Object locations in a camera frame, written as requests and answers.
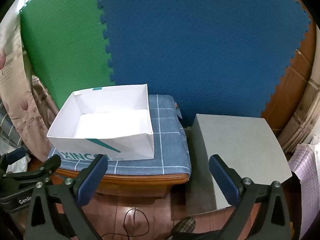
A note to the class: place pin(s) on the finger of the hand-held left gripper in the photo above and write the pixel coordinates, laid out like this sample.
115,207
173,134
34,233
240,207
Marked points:
51,163
15,155

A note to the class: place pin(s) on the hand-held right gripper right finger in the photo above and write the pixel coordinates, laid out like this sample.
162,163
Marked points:
222,178

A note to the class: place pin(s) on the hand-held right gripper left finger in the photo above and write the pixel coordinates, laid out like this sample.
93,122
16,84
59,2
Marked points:
92,178

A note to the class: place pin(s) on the white cloth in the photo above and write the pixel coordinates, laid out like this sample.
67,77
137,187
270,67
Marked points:
18,163

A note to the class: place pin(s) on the plaid cloth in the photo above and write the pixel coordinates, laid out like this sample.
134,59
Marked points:
7,127

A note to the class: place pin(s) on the grey box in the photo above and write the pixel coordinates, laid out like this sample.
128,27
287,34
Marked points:
237,145

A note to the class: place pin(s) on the wooden stool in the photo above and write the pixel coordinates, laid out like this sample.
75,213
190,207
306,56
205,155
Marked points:
137,185

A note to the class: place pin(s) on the blue plaid cushion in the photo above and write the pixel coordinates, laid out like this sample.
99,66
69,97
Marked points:
170,150

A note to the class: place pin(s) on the white cardboard box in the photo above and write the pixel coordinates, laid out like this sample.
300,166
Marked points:
112,122

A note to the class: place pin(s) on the plaid slipper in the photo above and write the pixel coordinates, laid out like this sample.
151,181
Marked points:
185,226

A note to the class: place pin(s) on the floral curtain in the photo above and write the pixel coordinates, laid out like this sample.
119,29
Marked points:
15,92

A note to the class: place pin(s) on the brown satin cloth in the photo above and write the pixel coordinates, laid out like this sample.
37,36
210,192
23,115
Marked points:
42,95

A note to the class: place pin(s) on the pink checked cloth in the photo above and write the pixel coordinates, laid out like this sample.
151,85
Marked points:
310,180

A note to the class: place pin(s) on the wooden door panel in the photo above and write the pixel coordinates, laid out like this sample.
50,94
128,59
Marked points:
292,80

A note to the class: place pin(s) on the green foam mat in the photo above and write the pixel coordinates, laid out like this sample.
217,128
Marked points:
62,42

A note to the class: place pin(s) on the blue foam mat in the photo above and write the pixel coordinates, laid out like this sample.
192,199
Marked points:
200,42

